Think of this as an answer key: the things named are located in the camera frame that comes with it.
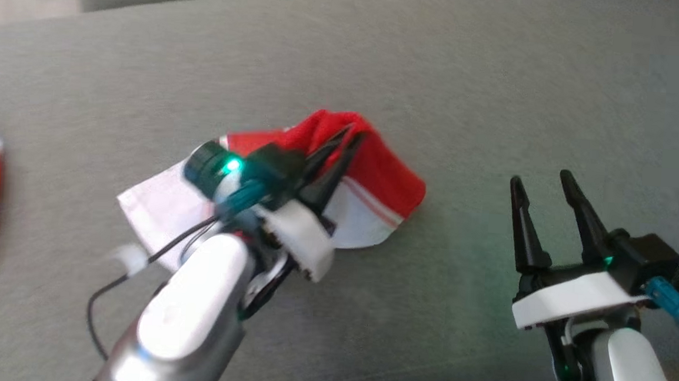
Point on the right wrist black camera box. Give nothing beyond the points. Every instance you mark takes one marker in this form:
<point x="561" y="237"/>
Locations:
<point x="645" y="256"/>

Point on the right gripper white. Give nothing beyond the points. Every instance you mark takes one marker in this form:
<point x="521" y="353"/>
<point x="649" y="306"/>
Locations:
<point x="574" y="296"/>

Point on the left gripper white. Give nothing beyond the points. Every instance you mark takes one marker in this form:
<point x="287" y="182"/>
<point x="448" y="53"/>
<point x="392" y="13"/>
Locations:
<point x="301" y="241"/>

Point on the red Bulls basketball jersey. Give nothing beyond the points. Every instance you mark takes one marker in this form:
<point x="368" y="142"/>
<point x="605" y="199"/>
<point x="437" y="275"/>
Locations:
<point x="381" y="175"/>

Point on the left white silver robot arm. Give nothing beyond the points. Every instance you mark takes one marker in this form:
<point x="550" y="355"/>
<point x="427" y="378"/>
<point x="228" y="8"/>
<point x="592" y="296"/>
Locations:
<point x="190" y="311"/>

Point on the grey sofa seat cushion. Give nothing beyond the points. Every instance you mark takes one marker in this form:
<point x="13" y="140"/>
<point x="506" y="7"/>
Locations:
<point x="441" y="73"/>

